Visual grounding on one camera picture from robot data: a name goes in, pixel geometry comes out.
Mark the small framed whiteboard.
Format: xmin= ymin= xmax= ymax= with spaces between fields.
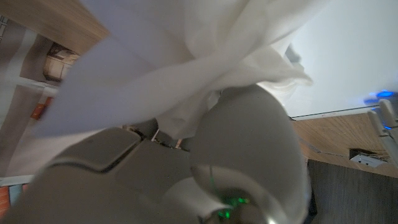
xmin=279 ymin=0 xmax=398 ymax=121

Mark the printed bookshelf backdrop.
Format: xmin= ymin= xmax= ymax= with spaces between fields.
xmin=0 ymin=15 xmax=82 ymax=218

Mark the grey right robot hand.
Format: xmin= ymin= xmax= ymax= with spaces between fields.
xmin=0 ymin=83 xmax=312 ymax=224

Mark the white cloth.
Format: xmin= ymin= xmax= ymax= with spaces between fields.
xmin=33 ymin=0 xmax=331 ymax=141

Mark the dark perforated panel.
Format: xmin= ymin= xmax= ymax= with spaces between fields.
xmin=307 ymin=159 xmax=398 ymax=224

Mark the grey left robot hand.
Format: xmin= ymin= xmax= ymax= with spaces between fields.
xmin=363 ymin=98 xmax=398 ymax=169

